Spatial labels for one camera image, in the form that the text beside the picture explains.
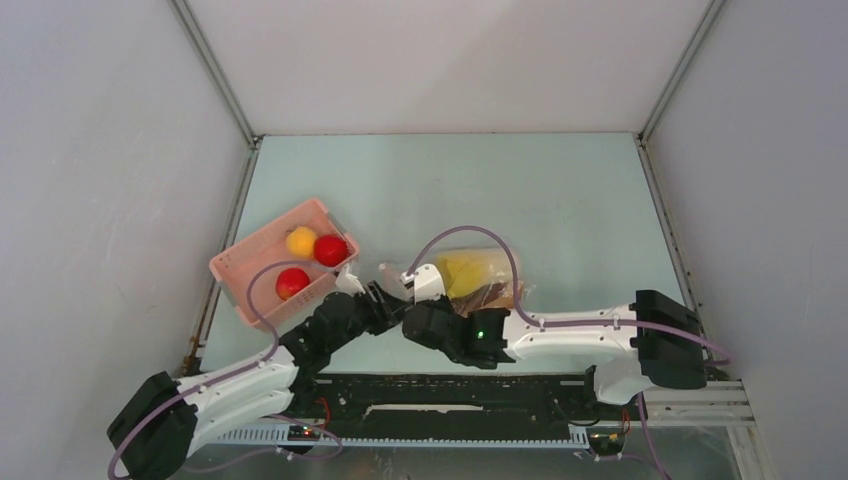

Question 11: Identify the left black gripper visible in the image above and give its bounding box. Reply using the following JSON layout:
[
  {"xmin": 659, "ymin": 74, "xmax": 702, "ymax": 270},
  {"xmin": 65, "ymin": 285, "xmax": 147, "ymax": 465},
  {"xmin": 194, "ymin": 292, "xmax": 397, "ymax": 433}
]
[{"xmin": 327, "ymin": 279, "xmax": 411, "ymax": 352}]

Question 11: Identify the clear zip top bag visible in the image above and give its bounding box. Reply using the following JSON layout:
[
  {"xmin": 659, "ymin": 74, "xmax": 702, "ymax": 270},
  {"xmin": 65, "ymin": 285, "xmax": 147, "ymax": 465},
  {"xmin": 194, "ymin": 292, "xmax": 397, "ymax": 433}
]
[{"xmin": 378, "ymin": 246, "xmax": 532, "ymax": 317}]

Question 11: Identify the fake red apple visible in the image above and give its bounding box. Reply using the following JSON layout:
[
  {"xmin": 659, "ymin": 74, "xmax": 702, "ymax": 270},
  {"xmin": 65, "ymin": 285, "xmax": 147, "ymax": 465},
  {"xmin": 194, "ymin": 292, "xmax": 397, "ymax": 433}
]
[{"xmin": 312, "ymin": 234, "xmax": 350, "ymax": 267}]

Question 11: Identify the fake red orange peach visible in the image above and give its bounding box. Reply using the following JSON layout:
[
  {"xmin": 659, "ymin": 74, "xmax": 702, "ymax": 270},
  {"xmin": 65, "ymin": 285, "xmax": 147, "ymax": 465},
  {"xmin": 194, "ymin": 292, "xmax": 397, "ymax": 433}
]
[{"xmin": 275, "ymin": 267, "xmax": 311, "ymax": 301}]

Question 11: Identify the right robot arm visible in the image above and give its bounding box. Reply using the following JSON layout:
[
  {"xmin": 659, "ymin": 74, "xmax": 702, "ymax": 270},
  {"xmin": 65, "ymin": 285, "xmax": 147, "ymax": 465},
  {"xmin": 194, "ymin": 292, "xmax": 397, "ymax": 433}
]
[{"xmin": 402, "ymin": 290, "xmax": 707, "ymax": 418}]

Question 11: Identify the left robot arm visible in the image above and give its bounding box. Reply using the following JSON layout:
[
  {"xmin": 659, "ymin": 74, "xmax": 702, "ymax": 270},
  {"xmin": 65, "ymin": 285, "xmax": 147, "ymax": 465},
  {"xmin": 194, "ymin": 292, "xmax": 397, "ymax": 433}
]
[{"xmin": 107, "ymin": 282, "xmax": 411, "ymax": 479}]

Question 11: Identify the pink plastic basket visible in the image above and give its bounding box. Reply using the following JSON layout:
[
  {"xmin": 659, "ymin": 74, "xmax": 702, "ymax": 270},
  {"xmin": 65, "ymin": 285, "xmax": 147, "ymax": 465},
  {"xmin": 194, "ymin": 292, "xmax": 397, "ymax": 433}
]
[{"xmin": 209, "ymin": 198, "xmax": 359, "ymax": 329}]

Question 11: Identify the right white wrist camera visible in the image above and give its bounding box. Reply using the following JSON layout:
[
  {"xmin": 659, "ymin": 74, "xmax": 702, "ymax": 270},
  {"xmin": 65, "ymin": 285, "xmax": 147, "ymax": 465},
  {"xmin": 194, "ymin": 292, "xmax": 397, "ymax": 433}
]
[{"xmin": 400, "ymin": 263, "xmax": 446, "ymax": 303}]

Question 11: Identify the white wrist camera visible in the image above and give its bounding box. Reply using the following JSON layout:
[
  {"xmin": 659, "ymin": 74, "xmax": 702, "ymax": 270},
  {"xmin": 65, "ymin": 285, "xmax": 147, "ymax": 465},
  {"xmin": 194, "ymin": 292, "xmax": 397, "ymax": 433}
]
[
  {"xmin": 400, "ymin": 263, "xmax": 446, "ymax": 303},
  {"xmin": 335, "ymin": 261, "xmax": 366, "ymax": 295}
]

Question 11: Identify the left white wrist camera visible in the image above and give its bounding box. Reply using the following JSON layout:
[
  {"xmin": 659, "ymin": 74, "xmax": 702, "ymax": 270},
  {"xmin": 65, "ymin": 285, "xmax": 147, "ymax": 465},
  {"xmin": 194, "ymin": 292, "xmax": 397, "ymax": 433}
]
[{"xmin": 335, "ymin": 261, "xmax": 366, "ymax": 295}]

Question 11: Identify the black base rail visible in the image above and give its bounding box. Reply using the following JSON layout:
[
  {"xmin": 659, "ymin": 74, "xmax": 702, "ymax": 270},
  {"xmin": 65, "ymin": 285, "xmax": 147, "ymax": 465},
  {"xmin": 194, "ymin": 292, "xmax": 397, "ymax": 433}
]
[{"xmin": 283, "ymin": 374, "xmax": 638, "ymax": 440}]

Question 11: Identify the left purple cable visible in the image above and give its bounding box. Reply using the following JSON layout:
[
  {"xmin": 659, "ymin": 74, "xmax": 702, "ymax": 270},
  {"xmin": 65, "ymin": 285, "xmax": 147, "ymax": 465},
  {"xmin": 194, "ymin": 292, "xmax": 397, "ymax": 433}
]
[{"xmin": 107, "ymin": 259, "xmax": 346, "ymax": 480}]

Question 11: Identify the white cable duct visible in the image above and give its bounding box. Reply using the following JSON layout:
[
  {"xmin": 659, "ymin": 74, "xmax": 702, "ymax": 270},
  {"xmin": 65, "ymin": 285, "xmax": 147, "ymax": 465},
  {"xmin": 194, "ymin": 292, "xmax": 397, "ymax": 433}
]
[{"xmin": 206, "ymin": 423, "xmax": 590, "ymax": 450}]

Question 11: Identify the left aluminium frame post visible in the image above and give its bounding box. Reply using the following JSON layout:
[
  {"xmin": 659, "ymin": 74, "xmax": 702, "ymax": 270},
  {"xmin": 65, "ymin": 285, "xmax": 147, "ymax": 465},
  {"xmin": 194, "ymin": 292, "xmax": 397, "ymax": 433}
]
[{"xmin": 168, "ymin": 0, "xmax": 260, "ymax": 150}]

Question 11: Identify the aluminium frame post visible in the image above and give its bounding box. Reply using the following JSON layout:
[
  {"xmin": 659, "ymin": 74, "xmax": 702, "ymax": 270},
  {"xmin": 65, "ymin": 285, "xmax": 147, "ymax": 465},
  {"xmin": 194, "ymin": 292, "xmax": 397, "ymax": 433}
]
[
  {"xmin": 638, "ymin": 0, "xmax": 728, "ymax": 145},
  {"xmin": 168, "ymin": 0, "xmax": 260, "ymax": 150}
]

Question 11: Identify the right aluminium frame post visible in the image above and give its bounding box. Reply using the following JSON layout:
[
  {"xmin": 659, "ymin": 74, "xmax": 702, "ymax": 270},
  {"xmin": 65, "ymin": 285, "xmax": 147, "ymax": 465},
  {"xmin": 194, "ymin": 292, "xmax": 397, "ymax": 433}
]
[{"xmin": 638, "ymin": 0, "xmax": 728, "ymax": 145}]

